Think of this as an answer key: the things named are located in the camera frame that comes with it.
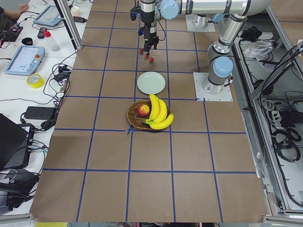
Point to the red apple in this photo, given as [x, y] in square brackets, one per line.
[143, 110]

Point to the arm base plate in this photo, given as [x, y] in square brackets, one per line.
[196, 23]
[206, 91]

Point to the aluminium frame post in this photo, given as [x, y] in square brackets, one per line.
[65, 14]

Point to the blue teach pendant near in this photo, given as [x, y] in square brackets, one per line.
[26, 60]

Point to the blue teach pendant far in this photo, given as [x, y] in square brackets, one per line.
[50, 16]

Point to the brown wicker basket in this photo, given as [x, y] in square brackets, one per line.
[134, 118]

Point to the blue teach pendant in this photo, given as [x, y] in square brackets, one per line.
[26, 60]
[50, 16]

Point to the red capped clear bottle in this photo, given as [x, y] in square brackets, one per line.
[51, 41]

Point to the light green plate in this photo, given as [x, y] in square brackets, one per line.
[151, 83]

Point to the black phone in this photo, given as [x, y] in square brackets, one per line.
[41, 33]

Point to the yellow banana bunch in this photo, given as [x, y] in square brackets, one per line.
[158, 118]

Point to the black power adapter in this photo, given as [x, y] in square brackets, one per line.
[39, 113]

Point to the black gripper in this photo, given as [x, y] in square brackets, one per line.
[150, 31]
[147, 17]

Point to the black laptop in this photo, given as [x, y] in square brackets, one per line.
[15, 142]

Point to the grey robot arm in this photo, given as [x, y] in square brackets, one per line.
[169, 10]
[238, 11]

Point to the white paper cup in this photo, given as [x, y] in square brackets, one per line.
[75, 10]

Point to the yellow tape roll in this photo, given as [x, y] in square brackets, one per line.
[35, 80]

